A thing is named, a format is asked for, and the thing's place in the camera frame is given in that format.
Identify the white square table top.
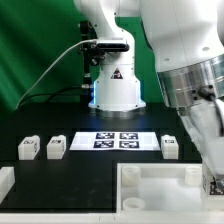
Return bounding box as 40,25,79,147
116,163,224,224

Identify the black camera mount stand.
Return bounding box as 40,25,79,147
79,20,104,104

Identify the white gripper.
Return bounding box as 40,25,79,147
181,99,224,187

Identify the black cable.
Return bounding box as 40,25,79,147
16,85,84,109

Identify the white left obstacle block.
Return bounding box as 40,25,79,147
0,167,15,204

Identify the white marker sheet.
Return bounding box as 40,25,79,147
70,131,160,151

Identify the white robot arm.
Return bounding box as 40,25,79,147
73,0,224,189

